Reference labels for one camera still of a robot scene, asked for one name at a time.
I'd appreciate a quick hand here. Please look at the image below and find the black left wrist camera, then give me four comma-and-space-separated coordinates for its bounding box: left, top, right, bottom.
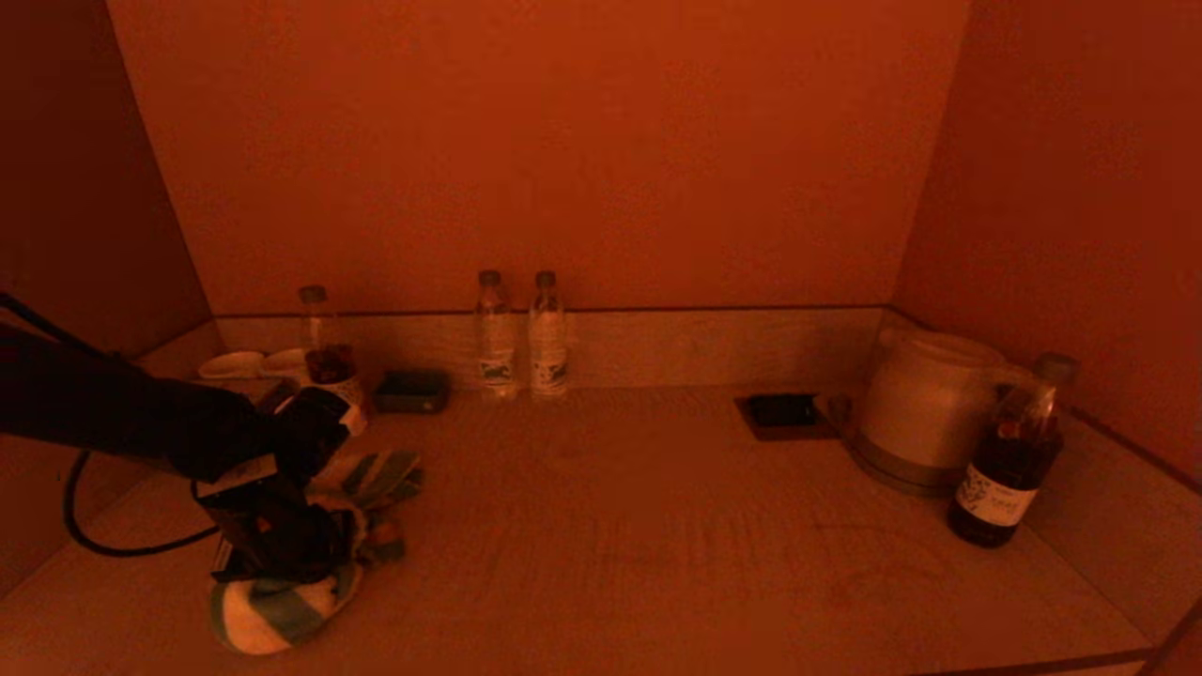
270, 386, 369, 475

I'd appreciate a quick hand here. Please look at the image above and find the black pop-up power socket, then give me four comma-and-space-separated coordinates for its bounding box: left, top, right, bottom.
733, 392, 839, 441

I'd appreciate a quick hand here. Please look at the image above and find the grey kettle base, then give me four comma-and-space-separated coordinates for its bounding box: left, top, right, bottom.
849, 439, 961, 498

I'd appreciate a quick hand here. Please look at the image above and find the brown drink bottle patterned label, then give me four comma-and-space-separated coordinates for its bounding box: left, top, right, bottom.
298, 284, 369, 416

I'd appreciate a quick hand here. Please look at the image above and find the green white striped towel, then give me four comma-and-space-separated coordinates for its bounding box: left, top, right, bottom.
208, 448, 425, 656

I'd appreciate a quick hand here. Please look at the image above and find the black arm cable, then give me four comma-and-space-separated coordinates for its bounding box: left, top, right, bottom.
0, 292, 223, 559

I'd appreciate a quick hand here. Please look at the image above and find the white ceramic cup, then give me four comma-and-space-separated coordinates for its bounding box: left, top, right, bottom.
196, 350, 266, 381
260, 347, 313, 378

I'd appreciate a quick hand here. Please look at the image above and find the white electric kettle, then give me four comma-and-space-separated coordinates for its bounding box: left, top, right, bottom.
856, 328, 1041, 475

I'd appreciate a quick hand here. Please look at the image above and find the brown drink bottle white label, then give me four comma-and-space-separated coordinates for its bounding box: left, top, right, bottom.
947, 351, 1083, 549

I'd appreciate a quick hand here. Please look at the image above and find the clear water bottle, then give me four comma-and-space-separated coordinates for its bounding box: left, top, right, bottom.
473, 269, 518, 403
527, 270, 570, 401

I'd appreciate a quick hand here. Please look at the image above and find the small teal box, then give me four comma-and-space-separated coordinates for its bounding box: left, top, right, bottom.
373, 367, 451, 416

